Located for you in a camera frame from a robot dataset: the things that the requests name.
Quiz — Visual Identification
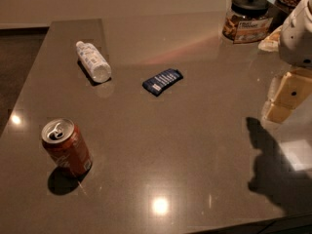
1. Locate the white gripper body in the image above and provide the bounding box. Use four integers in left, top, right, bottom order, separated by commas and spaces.
279, 0, 312, 67

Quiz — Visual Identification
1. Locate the clear plastic water bottle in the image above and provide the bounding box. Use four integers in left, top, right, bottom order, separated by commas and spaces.
76, 41, 111, 83

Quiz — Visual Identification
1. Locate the blue snack packet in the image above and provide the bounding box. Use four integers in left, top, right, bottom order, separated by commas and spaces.
142, 68, 183, 97

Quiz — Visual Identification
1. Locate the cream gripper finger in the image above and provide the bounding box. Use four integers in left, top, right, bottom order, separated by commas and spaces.
263, 67, 312, 124
267, 76, 282, 101

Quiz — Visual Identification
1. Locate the glass jar with black lid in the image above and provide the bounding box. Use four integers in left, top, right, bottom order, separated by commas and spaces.
222, 0, 272, 44

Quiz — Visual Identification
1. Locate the red coke can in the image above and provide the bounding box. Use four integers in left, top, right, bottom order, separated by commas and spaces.
41, 118, 92, 177

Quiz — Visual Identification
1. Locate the yellow snack bag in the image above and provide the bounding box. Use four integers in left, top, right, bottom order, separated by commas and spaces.
258, 26, 282, 52

